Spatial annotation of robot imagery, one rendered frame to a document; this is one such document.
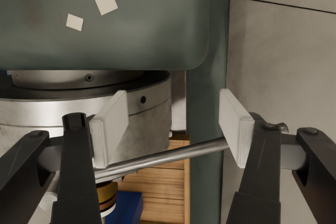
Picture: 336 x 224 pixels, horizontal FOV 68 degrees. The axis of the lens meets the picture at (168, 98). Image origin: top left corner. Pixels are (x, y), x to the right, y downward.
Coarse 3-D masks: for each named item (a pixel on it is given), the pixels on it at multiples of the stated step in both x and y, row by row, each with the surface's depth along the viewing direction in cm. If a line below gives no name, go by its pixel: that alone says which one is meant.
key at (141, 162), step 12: (288, 132) 22; (192, 144) 24; (204, 144) 23; (216, 144) 23; (144, 156) 25; (156, 156) 24; (168, 156) 24; (180, 156) 24; (192, 156) 24; (96, 168) 26; (108, 168) 25; (120, 168) 25; (132, 168) 25
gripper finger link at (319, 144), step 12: (300, 132) 12; (312, 132) 12; (300, 144) 12; (312, 144) 11; (324, 144) 11; (312, 156) 10; (324, 156) 10; (312, 168) 10; (324, 168) 9; (300, 180) 12; (312, 180) 10; (324, 180) 9; (312, 192) 10; (324, 192) 9; (312, 204) 10; (324, 204) 9; (324, 216) 9
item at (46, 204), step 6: (54, 180) 26; (54, 186) 25; (48, 192) 24; (54, 192) 24; (42, 198) 24; (48, 198) 24; (54, 198) 24; (42, 204) 24; (48, 204) 24; (48, 210) 24
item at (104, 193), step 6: (96, 186) 47; (102, 186) 47; (108, 186) 48; (114, 186) 50; (102, 192) 47; (108, 192) 48; (114, 192) 50; (102, 198) 48; (108, 198) 49; (114, 198) 51; (102, 204) 48; (108, 204) 49; (102, 210) 49
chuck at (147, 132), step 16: (144, 112) 36; (160, 112) 39; (0, 128) 32; (16, 128) 31; (32, 128) 31; (48, 128) 31; (128, 128) 34; (144, 128) 36; (160, 128) 40; (0, 144) 33; (128, 144) 35; (144, 144) 37; (160, 144) 40; (112, 160) 34; (112, 176) 35
